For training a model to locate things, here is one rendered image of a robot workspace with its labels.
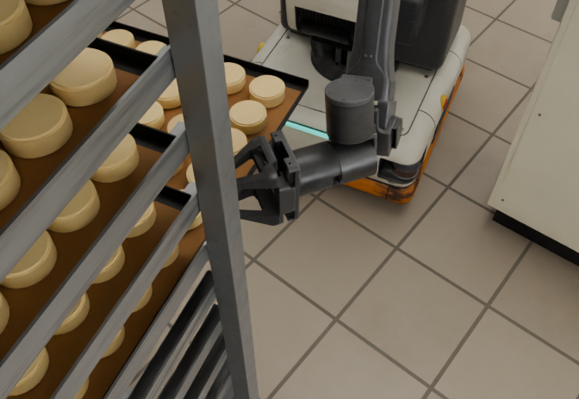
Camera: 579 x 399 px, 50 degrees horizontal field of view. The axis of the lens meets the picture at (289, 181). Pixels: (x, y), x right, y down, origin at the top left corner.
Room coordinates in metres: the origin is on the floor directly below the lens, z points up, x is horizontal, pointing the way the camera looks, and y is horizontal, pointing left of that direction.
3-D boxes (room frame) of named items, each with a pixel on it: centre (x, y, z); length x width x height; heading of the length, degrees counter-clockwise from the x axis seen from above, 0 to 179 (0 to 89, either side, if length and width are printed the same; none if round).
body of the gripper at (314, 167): (0.49, -0.02, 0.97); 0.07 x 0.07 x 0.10; 21
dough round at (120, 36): (0.75, 0.26, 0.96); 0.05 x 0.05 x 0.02
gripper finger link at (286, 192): (0.47, 0.05, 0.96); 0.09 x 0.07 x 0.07; 111
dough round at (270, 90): (0.65, 0.03, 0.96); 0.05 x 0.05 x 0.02
